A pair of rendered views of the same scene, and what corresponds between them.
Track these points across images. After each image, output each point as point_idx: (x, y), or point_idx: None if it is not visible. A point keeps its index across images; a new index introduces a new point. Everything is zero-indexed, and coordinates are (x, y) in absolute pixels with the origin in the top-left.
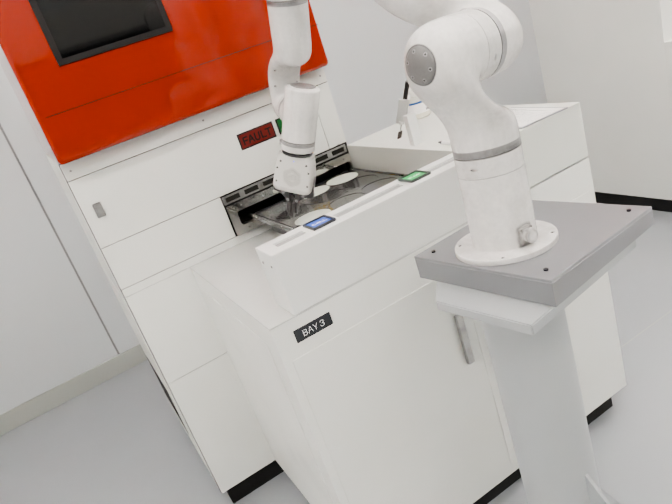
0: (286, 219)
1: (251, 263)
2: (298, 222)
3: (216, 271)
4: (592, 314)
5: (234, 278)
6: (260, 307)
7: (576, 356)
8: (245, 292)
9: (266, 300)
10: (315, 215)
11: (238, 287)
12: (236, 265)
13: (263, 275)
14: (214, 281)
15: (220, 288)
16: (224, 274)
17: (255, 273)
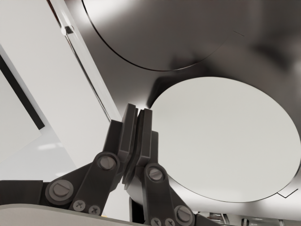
0: (115, 57)
1: (65, 44)
2: (158, 140)
3: (1, 15)
4: None
5: (53, 90)
6: (114, 212)
7: None
8: (86, 159)
9: (119, 206)
10: (224, 145)
11: (71, 133)
12: (33, 21)
13: (102, 130)
14: (20, 67)
15: (42, 108)
16: (26, 50)
17: (86, 107)
